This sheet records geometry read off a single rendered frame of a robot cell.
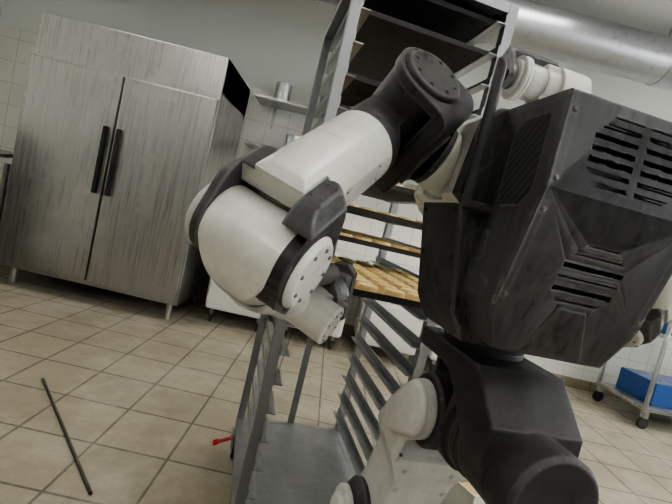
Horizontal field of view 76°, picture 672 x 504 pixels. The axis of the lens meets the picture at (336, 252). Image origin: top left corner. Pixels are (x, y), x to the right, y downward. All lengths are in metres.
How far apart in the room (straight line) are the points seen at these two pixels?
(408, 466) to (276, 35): 4.10
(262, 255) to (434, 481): 0.57
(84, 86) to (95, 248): 1.19
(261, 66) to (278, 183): 4.03
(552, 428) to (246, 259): 0.42
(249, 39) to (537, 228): 4.17
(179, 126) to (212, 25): 1.43
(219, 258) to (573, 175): 0.36
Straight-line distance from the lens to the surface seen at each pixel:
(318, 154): 0.42
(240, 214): 0.40
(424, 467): 0.81
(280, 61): 4.41
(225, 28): 4.60
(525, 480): 0.54
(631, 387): 4.74
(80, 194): 3.74
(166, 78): 3.64
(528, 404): 0.60
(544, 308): 0.55
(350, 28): 1.31
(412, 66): 0.55
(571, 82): 0.74
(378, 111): 0.53
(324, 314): 0.63
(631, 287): 0.60
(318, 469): 1.84
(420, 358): 1.39
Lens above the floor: 1.10
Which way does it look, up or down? 5 degrees down
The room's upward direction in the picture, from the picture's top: 14 degrees clockwise
